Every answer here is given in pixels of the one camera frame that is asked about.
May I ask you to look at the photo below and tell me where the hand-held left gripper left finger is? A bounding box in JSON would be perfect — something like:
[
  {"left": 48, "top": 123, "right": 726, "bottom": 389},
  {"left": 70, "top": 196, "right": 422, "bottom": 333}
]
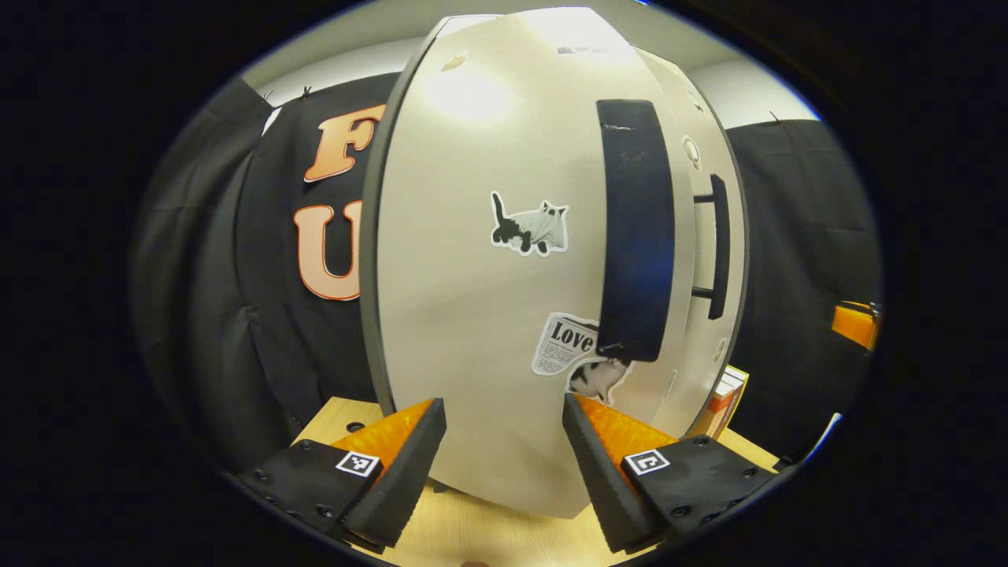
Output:
[{"left": 236, "top": 398, "right": 447, "bottom": 554}]

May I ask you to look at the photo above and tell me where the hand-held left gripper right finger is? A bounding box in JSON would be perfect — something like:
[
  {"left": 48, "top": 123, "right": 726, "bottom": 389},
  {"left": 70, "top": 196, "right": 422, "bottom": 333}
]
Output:
[{"left": 561, "top": 394, "right": 776, "bottom": 554}]

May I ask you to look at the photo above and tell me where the white shoe cabinet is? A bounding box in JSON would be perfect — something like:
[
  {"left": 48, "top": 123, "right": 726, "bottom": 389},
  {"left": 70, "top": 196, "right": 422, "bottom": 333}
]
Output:
[{"left": 360, "top": 16, "right": 446, "bottom": 417}]

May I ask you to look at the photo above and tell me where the black backdrop cloth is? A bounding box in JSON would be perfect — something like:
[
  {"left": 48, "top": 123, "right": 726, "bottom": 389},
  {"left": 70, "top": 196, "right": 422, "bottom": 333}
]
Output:
[{"left": 130, "top": 71, "right": 883, "bottom": 473}]

